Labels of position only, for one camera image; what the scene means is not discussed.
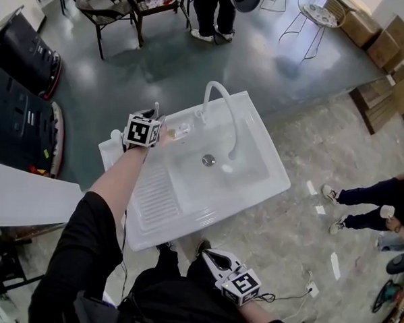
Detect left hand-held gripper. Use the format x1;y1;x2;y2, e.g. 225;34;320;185
122;107;167;150

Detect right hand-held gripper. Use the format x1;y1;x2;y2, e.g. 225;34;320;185
198;248;264;307

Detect person's left forearm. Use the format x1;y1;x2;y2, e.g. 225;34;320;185
86;142;150;225

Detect person's right forearm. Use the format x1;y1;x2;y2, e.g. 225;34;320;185
239;298;281;323

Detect person's right black shoe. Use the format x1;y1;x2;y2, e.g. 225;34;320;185
196;238;213;258

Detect white curved faucet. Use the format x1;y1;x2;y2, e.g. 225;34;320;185
192;80;243;161

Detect white ceramic sink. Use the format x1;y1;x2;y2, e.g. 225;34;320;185
92;83;297;260

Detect dark wicker armchair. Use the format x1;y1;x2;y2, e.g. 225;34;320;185
173;0;198;30
71;0;146;63

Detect white paper strip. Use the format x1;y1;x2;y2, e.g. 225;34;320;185
329;252;343;281

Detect person's black clothing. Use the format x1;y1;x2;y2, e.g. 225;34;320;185
27;188;309;323

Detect black coffee machines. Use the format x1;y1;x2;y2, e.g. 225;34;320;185
0;62;69;180

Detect black service robot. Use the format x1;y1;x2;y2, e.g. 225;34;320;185
0;7;65;100

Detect green black tool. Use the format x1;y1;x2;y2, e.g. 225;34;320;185
372;279;403;316

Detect black metal rack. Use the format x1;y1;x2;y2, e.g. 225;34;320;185
0;229;47;298

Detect cardboard boxes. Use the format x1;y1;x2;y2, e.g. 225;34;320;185
347;74;404;137

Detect cardboard box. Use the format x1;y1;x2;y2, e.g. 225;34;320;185
364;29;403;70
339;8;384;49

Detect flat cardboard sheets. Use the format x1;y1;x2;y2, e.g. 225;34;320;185
383;14;404;75

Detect right hand-held gripper black cable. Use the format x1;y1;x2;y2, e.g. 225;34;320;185
255;291;277;304

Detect hand-held gripper black cable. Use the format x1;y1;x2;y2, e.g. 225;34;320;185
115;206;135;301
255;291;277;304

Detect left hand-held gripper black cable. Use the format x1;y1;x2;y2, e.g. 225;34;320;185
115;206;135;301

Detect white power strip with cable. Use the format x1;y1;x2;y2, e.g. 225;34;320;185
281;269;321;323

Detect white wire chair with cushion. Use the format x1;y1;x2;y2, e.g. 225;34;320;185
278;0;347;63

